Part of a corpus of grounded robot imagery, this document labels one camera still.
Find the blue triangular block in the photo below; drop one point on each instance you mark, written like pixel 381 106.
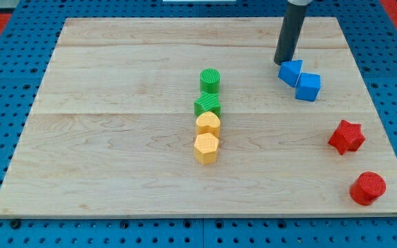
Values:
pixel 290 71

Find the blue cube block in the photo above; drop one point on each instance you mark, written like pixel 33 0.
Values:
pixel 308 87

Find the yellow heart block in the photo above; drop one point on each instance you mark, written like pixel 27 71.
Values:
pixel 208 122

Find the yellow hexagon block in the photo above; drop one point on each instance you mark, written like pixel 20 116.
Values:
pixel 205 148

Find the green star block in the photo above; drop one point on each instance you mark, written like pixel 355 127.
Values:
pixel 207 102

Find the green cylinder block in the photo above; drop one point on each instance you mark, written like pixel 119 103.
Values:
pixel 210 80

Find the wooden board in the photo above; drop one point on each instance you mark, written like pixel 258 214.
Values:
pixel 112 129

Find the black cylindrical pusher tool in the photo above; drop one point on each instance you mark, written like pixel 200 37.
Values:
pixel 290 30

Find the red star block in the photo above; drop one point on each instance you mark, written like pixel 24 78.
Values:
pixel 347 137

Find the red cylinder block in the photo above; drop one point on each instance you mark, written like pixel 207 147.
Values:
pixel 367 188

